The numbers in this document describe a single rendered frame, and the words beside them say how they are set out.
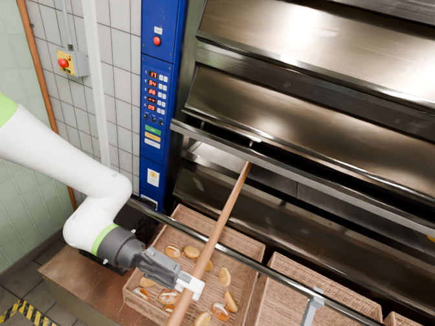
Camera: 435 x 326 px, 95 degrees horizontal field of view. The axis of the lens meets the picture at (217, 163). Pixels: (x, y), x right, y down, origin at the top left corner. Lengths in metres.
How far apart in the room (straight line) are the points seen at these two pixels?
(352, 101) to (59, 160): 0.85
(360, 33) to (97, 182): 0.86
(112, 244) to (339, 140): 0.80
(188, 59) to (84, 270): 1.16
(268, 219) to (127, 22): 1.08
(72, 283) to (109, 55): 1.11
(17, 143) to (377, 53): 0.92
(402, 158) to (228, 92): 0.65
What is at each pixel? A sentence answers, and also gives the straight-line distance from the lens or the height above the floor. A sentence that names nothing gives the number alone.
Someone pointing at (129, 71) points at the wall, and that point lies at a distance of 1.06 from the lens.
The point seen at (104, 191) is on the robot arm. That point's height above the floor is 1.32.
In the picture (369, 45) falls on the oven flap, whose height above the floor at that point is 1.82.
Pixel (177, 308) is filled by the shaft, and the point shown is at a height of 1.21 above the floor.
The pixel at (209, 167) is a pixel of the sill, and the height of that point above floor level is 1.18.
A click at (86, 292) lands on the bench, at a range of 1.32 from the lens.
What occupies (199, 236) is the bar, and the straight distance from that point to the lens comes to 0.73.
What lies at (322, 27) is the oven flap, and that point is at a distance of 0.79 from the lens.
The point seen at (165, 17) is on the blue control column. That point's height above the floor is 1.74.
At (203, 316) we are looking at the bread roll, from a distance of 1.19.
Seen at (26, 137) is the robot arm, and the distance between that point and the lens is 0.57.
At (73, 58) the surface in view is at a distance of 1.19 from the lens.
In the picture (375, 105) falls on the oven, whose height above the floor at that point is 1.67.
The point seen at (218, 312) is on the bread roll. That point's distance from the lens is 1.23.
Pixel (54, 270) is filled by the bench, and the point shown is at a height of 0.58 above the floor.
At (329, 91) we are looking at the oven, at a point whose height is 1.67.
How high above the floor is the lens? 1.77
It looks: 34 degrees down
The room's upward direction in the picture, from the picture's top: 16 degrees clockwise
